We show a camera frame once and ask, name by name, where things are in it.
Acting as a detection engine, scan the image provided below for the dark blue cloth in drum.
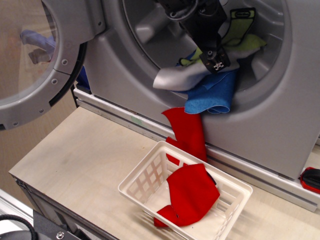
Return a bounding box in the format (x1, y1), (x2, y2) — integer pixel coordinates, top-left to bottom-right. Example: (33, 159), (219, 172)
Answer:
(175, 49), (197, 67)

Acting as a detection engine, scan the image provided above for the green felt cloth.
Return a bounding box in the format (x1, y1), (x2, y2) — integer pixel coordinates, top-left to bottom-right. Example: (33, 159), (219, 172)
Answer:
(178, 7), (267, 67)

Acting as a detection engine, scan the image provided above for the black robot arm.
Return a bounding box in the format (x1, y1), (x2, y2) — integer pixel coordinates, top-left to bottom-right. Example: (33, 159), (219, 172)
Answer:
(159, 0), (231, 73)

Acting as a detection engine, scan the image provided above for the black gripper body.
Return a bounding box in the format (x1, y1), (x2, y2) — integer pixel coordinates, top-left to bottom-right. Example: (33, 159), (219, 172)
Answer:
(180, 0), (227, 62)

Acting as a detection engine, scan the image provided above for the white plastic laundry basket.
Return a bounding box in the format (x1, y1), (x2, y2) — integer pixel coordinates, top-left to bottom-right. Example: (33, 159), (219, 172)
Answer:
(118, 141), (253, 240)

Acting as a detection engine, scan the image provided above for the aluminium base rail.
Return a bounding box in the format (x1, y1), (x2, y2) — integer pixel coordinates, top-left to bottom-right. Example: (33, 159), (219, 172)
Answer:
(73, 89), (320, 212)

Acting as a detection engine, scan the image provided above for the black cable bottom left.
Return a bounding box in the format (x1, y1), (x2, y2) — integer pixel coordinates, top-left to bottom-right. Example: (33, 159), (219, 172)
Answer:
(0, 214), (38, 240)

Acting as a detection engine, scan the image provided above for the blue clamp behind door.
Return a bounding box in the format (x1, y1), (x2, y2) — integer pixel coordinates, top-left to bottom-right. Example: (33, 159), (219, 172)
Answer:
(20, 29), (91, 93)

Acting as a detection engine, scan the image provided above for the black metal bracket with bolt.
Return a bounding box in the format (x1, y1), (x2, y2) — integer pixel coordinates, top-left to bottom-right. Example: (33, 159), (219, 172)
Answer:
(33, 210), (89, 240)

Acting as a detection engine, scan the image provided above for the red cloth hanging on machine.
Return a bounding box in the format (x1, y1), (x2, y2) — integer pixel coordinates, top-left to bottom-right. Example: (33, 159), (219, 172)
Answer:
(162, 107), (208, 163)

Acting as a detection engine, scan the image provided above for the red cloth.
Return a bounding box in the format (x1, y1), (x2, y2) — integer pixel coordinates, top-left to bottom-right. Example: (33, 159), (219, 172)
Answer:
(157, 163), (220, 227)
(162, 107), (208, 163)

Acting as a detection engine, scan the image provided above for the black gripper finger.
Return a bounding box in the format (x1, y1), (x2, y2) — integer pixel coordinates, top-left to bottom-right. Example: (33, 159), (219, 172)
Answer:
(202, 46), (231, 74)

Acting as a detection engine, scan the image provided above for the grey toy washing machine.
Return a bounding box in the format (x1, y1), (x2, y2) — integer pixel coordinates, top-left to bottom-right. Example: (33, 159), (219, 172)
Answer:
(84, 0), (320, 178)

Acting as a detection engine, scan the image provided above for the red black tool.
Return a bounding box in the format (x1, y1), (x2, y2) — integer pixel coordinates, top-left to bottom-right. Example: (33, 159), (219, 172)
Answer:
(299, 167), (320, 194)

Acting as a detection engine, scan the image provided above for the light blue felt cloth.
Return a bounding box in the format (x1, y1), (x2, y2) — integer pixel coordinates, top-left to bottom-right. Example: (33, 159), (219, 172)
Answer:
(184, 69), (238, 114)

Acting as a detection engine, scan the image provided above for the white felt cloth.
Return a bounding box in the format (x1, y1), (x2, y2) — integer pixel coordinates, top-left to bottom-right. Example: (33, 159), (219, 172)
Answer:
(152, 21), (262, 92)

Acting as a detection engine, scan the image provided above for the grey round washer door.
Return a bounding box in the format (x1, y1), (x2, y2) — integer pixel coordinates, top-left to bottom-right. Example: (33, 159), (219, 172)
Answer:
(0, 0), (106, 131)

